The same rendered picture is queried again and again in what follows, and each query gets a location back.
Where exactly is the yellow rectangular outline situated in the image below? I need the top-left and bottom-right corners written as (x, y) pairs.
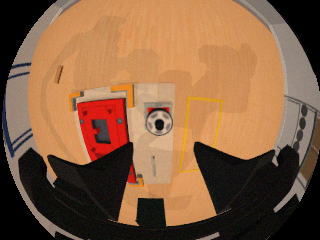
top-left (179, 96), bottom-right (224, 173)

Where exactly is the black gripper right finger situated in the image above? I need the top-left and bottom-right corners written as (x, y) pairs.
top-left (193, 141), bottom-right (276, 215)

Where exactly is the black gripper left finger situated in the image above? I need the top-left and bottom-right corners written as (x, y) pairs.
top-left (47, 141), bottom-right (133, 221)

